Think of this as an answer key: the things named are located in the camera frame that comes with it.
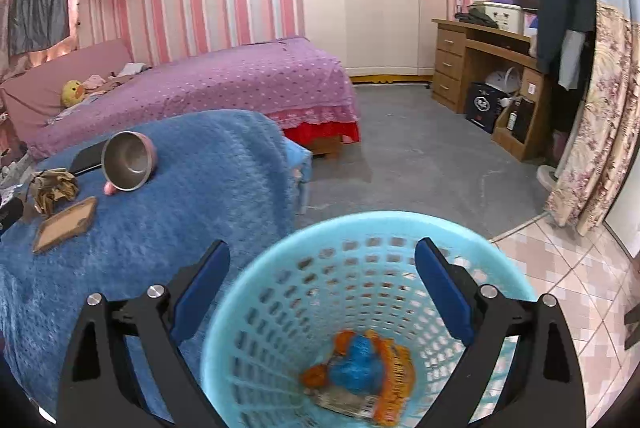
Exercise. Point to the brown cardboard box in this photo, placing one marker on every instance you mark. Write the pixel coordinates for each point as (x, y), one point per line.
(515, 122)

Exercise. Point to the yellow duck plush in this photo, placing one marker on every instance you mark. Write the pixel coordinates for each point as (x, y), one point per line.
(71, 93)

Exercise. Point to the brown phone case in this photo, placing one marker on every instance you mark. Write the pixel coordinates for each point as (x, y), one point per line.
(62, 225)

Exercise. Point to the orange cloth bag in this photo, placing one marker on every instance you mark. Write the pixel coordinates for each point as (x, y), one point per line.
(397, 373)

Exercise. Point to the pink fabric headboard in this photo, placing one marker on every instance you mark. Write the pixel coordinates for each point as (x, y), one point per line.
(50, 72)

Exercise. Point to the dark clothes pile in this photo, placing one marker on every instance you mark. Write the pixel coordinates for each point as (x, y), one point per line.
(475, 16)

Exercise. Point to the wooden desk with drawers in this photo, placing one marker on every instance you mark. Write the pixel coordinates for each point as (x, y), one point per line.
(450, 62)

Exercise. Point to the bed with purple dotted cover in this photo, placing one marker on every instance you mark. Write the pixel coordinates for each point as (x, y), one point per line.
(225, 82)

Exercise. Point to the blue fleece blanket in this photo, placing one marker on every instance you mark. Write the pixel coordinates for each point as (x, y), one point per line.
(190, 188)

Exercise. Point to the pink steel-lined mug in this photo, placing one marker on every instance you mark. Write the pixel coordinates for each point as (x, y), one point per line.
(127, 160)

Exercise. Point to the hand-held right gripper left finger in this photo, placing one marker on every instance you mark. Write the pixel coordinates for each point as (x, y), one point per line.
(200, 293)

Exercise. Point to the black phone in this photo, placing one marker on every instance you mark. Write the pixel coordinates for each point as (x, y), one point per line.
(87, 157)

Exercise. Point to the pink shiny curtain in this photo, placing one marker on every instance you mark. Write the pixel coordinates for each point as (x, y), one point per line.
(7, 52)

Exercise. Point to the white cloth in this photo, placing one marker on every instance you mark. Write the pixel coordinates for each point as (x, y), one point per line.
(131, 68)

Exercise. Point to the brown paper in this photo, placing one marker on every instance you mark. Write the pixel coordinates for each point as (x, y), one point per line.
(52, 190)

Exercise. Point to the grey snack packet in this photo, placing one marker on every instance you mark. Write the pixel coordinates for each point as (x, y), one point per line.
(345, 403)

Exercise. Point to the black printed box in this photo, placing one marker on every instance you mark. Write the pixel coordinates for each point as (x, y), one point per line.
(485, 107)

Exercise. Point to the light blue plastic basket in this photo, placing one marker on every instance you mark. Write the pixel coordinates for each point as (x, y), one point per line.
(310, 248)

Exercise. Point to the pink flower print curtain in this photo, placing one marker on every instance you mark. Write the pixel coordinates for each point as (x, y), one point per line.
(600, 117)

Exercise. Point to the white helmet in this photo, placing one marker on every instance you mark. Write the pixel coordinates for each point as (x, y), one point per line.
(502, 81)

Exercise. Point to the pink plush toy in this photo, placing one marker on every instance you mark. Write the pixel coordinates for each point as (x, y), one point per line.
(94, 82)

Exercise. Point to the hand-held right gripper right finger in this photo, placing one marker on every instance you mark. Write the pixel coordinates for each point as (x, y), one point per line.
(445, 293)

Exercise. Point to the light blue under cloth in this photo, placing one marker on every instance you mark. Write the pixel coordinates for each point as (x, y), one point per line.
(300, 178)

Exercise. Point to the white storage box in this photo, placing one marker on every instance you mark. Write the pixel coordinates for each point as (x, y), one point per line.
(507, 20)

